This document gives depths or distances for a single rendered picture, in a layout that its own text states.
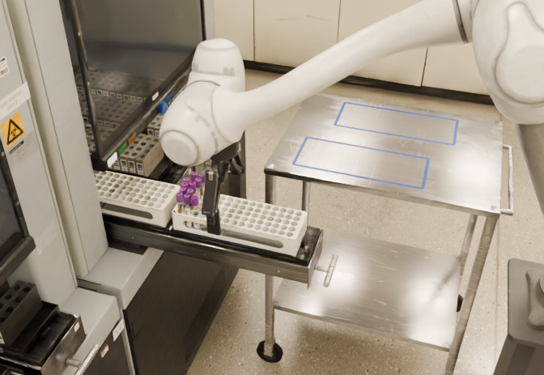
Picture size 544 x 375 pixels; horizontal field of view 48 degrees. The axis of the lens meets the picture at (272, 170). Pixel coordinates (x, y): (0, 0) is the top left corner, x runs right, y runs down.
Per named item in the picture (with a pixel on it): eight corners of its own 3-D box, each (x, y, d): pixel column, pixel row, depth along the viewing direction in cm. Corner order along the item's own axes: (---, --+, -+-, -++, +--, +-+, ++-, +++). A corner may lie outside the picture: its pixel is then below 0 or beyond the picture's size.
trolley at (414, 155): (255, 361, 210) (252, 165, 163) (292, 270, 246) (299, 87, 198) (455, 415, 194) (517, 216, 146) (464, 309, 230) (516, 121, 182)
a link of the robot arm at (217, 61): (202, 97, 131) (182, 129, 121) (198, 27, 122) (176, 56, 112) (252, 103, 129) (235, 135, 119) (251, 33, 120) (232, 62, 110)
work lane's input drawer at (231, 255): (44, 229, 154) (36, 201, 149) (74, 197, 165) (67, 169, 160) (326, 296, 137) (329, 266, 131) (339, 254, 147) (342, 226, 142)
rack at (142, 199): (55, 206, 151) (49, 186, 147) (77, 183, 159) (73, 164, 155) (165, 231, 144) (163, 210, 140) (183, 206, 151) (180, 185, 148)
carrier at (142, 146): (150, 153, 167) (147, 134, 164) (157, 154, 167) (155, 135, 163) (129, 176, 158) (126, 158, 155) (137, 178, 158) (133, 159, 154)
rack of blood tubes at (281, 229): (172, 233, 143) (170, 212, 140) (189, 207, 151) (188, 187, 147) (295, 261, 136) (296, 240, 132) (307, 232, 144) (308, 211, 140)
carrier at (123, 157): (142, 151, 168) (140, 133, 164) (149, 152, 167) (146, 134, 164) (121, 175, 159) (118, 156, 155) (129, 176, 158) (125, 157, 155)
